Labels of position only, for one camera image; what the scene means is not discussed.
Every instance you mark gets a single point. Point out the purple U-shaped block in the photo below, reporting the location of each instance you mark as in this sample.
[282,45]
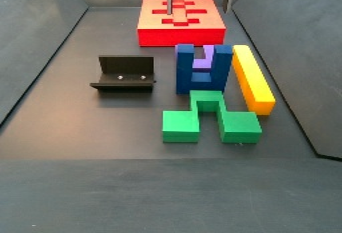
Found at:
[203,63]

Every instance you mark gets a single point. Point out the red slotted board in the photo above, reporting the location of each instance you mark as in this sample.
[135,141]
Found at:
[193,24]

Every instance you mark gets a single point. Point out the black angled fixture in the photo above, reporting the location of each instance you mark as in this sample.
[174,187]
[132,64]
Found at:
[126,72]

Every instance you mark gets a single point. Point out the blue U-shaped block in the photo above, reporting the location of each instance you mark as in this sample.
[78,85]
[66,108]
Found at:
[205,73]

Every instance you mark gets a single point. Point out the yellow long block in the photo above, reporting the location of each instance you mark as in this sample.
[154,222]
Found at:
[257,93]

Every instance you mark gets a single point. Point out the green stepped block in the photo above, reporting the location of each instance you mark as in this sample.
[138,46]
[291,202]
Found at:
[237,127]

